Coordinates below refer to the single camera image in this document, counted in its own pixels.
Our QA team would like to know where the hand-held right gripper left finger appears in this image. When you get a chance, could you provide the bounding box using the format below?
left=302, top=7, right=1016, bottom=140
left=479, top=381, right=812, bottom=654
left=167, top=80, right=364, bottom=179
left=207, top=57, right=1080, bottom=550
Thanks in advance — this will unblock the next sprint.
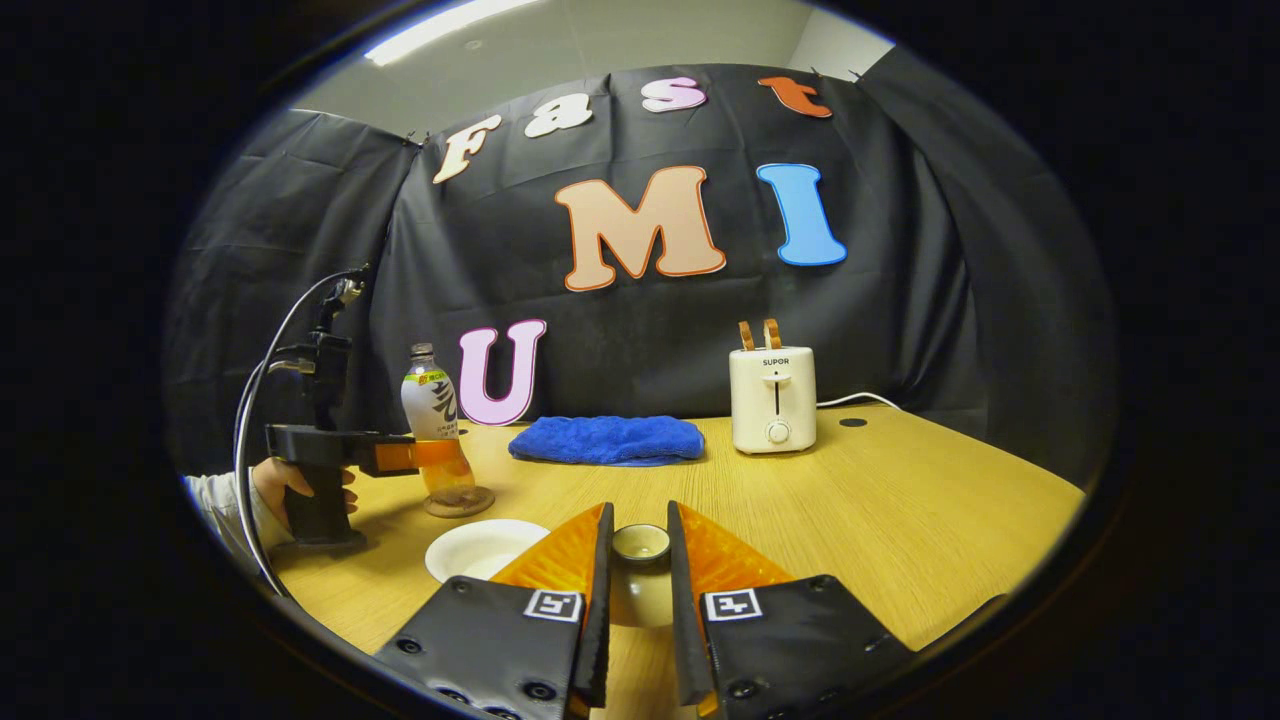
left=372, top=502, right=614, bottom=720

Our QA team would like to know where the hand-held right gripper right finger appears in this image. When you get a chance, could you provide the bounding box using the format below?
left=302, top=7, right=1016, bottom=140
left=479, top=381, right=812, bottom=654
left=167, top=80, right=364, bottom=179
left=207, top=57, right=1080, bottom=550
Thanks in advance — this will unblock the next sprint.
left=667, top=500, right=916, bottom=720

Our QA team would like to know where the beige teacup lid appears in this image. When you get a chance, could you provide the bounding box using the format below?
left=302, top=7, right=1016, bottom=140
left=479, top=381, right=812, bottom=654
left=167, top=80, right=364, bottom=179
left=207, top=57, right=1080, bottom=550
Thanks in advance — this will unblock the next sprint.
left=608, top=523, right=674, bottom=629

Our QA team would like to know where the white label water bottle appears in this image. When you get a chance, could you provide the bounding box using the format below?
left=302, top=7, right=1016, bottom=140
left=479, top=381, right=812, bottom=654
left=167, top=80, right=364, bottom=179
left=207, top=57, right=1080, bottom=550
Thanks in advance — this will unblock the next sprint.
left=401, top=343, right=479, bottom=496

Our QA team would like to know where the round cork coaster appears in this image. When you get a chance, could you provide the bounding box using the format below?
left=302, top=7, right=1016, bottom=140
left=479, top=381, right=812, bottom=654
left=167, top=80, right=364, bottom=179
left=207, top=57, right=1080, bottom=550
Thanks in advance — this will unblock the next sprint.
left=423, top=486, right=496, bottom=519

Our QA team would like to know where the beige teacup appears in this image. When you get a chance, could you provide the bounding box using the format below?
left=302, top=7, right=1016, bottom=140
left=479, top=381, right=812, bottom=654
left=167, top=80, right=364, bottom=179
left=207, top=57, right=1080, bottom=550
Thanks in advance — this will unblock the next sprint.
left=425, top=518, right=552, bottom=584

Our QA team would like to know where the blue towel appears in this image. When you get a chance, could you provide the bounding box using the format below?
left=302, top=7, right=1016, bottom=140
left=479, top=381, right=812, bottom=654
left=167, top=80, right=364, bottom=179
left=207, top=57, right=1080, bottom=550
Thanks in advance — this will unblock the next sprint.
left=508, top=415, right=706, bottom=468

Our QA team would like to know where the white toaster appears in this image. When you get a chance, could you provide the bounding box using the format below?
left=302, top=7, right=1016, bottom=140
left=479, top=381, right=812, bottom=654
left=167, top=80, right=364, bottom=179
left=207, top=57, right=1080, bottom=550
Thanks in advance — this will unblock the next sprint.
left=728, top=345, right=818, bottom=456

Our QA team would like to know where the black backdrop cloth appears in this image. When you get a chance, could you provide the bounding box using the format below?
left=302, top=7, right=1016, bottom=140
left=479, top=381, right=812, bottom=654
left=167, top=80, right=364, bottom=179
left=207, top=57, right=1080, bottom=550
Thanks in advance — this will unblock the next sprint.
left=165, top=45, right=1116, bottom=481

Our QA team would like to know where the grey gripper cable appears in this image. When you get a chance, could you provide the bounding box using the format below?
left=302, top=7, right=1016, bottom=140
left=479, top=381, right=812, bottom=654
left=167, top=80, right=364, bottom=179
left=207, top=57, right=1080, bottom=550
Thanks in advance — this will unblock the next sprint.
left=232, top=268, right=366, bottom=599

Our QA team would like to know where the white toaster cable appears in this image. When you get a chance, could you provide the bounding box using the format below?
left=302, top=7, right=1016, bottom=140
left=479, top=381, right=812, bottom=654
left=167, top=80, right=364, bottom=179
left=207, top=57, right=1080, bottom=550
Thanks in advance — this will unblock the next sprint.
left=815, top=391, right=903, bottom=412

